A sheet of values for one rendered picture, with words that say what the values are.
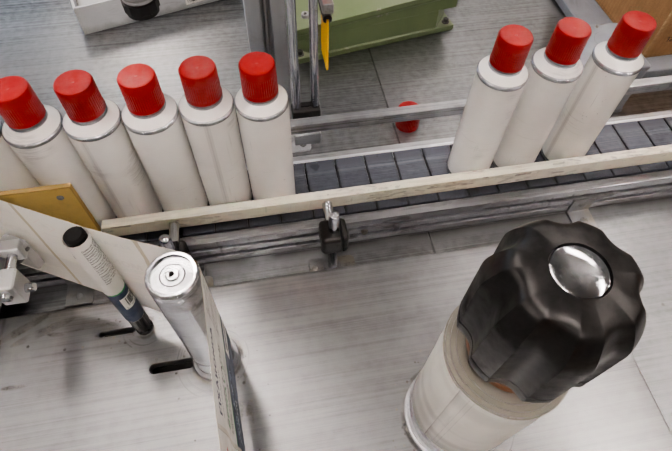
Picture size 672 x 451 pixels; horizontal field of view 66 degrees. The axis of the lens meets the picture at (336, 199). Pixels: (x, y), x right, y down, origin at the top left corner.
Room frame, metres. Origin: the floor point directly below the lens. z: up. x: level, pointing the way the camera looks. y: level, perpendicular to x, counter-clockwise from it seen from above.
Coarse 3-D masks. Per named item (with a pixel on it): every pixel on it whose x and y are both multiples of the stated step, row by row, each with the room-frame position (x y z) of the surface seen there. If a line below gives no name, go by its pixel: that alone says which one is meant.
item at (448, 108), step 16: (640, 80) 0.49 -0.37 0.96; (656, 80) 0.49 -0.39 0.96; (352, 112) 0.42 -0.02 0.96; (368, 112) 0.42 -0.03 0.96; (384, 112) 0.42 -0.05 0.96; (400, 112) 0.42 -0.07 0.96; (416, 112) 0.43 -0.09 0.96; (432, 112) 0.43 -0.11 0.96; (448, 112) 0.43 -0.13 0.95; (304, 128) 0.40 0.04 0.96; (320, 128) 0.40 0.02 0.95; (336, 128) 0.41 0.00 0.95
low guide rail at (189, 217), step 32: (576, 160) 0.40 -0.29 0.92; (608, 160) 0.40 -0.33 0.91; (640, 160) 0.41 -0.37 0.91; (320, 192) 0.34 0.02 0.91; (352, 192) 0.34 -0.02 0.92; (384, 192) 0.35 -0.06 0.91; (416, 192) 0.35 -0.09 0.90; (128, 224) 0.29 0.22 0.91; (160, 224) 0.29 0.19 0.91; (192, 224) 0.30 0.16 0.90
